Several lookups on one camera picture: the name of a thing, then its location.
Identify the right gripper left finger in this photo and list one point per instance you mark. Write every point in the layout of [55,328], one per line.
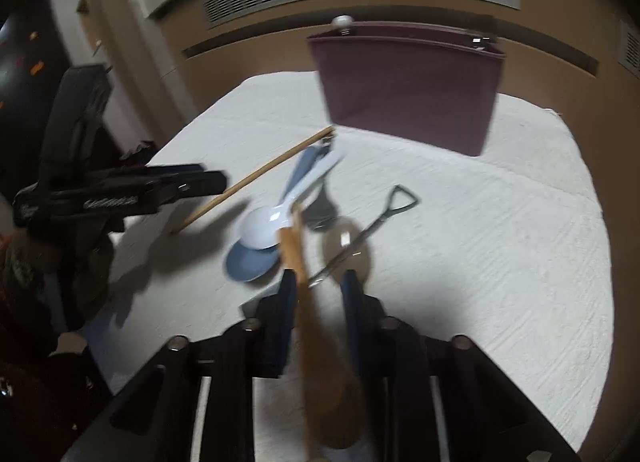
[275,309]

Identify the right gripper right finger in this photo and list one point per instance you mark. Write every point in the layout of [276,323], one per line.
[371,333]

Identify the wooden spoon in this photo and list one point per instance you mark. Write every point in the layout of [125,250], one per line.
[332,402]

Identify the blue plastic spoon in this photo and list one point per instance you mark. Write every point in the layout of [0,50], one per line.
[246,265]

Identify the wooden chopstick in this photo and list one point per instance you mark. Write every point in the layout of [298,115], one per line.
[249,179]

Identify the white ceramic spoon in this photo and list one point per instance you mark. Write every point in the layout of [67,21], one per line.
[260,228]

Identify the shovel-shaped metal spoon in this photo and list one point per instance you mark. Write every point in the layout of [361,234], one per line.
[389,211]

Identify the white textured table mat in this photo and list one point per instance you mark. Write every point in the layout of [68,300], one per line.
[509,248]

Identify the purple utensil caddy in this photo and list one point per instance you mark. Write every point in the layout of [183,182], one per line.
[428,83]

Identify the small grey vent grille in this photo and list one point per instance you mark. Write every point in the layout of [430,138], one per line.
[629,55]

